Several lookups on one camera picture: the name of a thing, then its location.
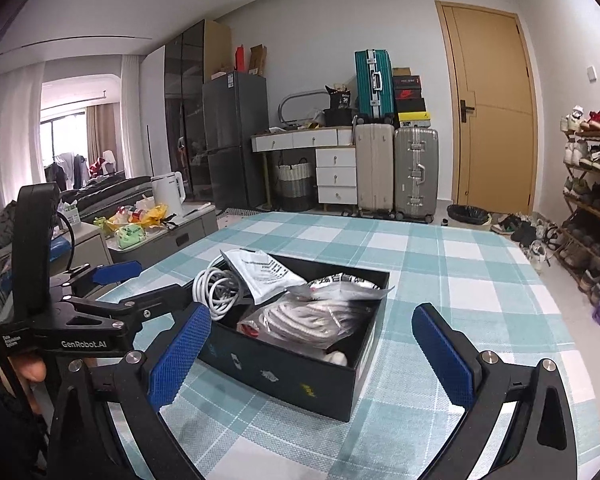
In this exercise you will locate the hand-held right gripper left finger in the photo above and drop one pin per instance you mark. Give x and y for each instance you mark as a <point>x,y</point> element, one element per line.
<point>180,360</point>

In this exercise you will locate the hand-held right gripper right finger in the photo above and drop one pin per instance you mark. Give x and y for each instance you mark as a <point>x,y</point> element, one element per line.
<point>445,355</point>

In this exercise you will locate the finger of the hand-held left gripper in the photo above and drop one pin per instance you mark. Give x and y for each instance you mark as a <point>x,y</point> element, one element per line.
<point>115,272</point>
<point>150,305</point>

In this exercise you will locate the white medicine sachet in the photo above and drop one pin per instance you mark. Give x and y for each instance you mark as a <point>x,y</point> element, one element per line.
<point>260,272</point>

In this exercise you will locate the red-top zip bag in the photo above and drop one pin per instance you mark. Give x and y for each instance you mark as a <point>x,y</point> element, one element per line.
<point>340,287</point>

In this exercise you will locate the person's left forearm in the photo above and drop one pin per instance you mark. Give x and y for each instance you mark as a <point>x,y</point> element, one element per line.
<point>10,435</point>

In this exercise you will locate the person's left hand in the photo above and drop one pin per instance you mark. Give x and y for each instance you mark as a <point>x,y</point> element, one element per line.
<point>32,370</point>

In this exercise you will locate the green toy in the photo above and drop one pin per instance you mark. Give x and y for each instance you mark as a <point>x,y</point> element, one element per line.
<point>132,237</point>

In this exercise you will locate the yellow plastic bag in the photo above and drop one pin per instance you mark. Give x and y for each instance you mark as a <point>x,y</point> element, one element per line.
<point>150,215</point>

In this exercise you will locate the dark sofa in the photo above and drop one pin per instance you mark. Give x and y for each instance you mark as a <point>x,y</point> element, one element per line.
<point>110,192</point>

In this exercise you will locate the checked tablecloth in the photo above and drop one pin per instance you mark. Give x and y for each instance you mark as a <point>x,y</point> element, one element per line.
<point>430,270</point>

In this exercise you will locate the white electric kettle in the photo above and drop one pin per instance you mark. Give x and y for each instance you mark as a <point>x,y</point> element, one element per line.
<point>165,195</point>

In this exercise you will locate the hanging clothes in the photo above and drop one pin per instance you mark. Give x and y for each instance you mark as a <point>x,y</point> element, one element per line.
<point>75,167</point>

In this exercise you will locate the white foam piece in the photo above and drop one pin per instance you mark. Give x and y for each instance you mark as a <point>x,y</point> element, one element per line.
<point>337,358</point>

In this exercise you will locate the white sheer curtain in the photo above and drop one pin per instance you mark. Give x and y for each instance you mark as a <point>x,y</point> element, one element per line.
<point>10,135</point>
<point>132,110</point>

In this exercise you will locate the brown curtain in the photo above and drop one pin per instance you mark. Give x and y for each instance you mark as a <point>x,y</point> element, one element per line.
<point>100,135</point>

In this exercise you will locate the bin with black bag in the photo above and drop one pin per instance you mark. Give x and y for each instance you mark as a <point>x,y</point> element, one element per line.
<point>467,214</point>

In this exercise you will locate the group of shoes on floor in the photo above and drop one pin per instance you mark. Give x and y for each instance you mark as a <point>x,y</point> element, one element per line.
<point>525,235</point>

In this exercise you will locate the tall dark glass cabinet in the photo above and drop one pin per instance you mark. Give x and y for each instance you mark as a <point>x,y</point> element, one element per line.
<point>190,110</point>

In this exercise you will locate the silver suitcase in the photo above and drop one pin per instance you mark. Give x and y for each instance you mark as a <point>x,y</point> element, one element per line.
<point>416,175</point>

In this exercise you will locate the dark grey fridge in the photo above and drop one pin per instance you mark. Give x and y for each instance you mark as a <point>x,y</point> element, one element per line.
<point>235,135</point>

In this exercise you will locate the grey white woven basket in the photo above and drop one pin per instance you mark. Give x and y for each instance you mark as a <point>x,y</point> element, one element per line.
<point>292,185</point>

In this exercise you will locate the beige suitcase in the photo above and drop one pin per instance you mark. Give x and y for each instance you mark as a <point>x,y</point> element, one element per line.
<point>375,170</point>

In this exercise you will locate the white desk with drawers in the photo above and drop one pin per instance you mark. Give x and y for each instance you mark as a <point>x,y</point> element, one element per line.
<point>335,160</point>

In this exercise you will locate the yellow white shoe box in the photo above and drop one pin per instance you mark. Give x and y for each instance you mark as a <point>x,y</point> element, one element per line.
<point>414,120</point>

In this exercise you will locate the wooden door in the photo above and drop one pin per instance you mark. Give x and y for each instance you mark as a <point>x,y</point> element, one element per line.
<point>490,110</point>

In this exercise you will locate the wooden shoe rack with shoes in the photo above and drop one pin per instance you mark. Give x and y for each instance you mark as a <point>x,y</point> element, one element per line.
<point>595,155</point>

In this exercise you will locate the cardboard box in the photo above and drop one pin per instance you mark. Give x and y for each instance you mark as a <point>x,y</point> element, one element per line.
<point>258,60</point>

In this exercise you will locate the red black shoe box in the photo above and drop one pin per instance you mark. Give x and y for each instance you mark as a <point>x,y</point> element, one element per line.
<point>408,94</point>

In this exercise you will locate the teal suitcase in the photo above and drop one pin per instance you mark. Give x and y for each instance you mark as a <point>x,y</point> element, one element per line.
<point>375,85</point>

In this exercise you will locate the brown shoe box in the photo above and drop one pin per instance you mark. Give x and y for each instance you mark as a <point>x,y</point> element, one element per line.
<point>401,72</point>

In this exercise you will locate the oval white frame mirror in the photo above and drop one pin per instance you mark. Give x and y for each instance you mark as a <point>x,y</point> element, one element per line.
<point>286,105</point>

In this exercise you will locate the white light switch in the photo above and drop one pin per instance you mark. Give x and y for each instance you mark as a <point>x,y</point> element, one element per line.
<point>591,73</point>

